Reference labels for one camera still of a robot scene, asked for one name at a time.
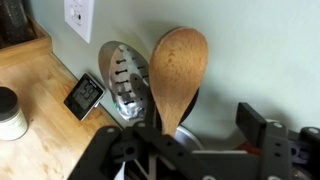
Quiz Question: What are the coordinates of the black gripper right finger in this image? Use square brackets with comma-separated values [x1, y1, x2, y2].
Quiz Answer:
[235, 102, 320, 180]

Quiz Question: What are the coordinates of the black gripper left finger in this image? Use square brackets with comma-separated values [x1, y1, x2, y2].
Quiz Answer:
[67, 94, 219, 180]

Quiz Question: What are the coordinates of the wooden spoon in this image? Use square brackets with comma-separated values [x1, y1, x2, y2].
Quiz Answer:
[148, 27, 210, 138]

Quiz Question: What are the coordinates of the silver slotted spoon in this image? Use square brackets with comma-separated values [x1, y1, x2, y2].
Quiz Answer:
[98, 40, 152, 122]

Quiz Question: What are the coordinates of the black digital timer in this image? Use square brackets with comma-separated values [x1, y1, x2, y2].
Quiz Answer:
[63, 73, 107, 122]

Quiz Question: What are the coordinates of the small white jar black lid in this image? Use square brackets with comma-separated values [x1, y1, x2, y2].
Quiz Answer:
[0, 86, 30, 142]

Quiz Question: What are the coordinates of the tall pepper grinder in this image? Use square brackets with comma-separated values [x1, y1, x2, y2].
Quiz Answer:
[0, 0, 37, 48]

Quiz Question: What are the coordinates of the white wall outlet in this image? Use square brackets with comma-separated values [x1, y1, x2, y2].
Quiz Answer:
[63, 0, 95, 44]

